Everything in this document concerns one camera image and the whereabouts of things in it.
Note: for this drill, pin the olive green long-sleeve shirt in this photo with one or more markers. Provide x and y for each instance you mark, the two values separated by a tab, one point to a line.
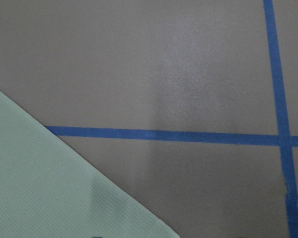
47	190

